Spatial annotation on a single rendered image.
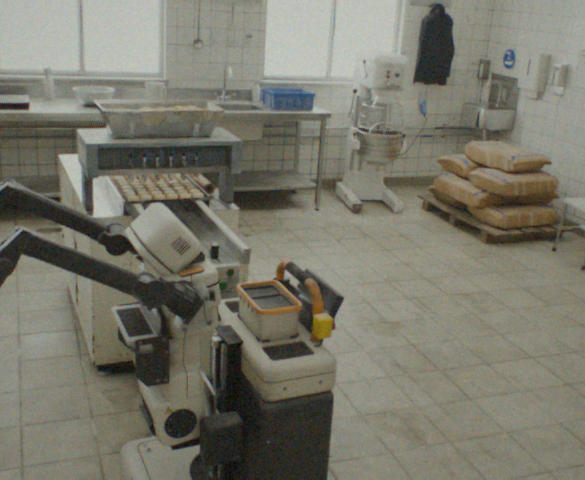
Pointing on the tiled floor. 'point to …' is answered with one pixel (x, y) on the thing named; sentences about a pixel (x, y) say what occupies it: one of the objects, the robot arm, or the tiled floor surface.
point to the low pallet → (490, 225)
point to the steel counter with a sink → (65, 97)
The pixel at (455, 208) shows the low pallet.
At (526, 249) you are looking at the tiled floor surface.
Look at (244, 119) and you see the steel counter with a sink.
